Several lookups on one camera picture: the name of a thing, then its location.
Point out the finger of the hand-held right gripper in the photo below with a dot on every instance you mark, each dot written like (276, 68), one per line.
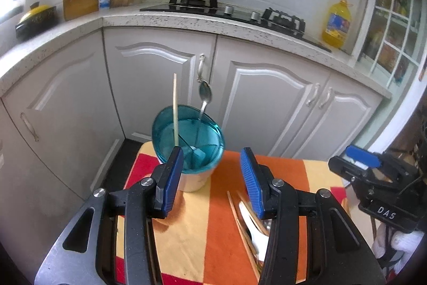
(347, 171)
(363, 156)

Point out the yellow oil bottle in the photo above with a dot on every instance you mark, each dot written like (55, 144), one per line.
(337, 24)

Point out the yellow and black pot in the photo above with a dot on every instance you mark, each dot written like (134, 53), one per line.
(35, 19)

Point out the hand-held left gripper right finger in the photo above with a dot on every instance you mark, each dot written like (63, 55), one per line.
(253, 185)

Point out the white ceramic spoon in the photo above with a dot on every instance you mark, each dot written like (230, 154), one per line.
(257, 238)

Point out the light wooden chopstick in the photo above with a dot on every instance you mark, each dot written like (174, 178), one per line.
(174, 105)

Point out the white glass-door cabinet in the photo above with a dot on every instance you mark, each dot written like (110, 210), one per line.
(390, 14)

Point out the grey cabinet door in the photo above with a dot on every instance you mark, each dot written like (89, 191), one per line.
(146, 85)
(350, 118)
(267, 105)
(66, 118)

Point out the speckled kitchen countertop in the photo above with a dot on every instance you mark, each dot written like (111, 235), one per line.
(166, 23)

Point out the orange patterned blanket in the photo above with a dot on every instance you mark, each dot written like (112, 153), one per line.
(206, 221)

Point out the person's right hand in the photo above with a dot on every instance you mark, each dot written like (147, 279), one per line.
(403, 241)

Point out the black gas stove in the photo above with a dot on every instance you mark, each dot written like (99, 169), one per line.
(240, 16)

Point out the metal spoon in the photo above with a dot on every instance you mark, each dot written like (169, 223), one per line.
(203, 98)
(267, 225)

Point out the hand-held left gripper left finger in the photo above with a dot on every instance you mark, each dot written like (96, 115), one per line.
(171, 181)

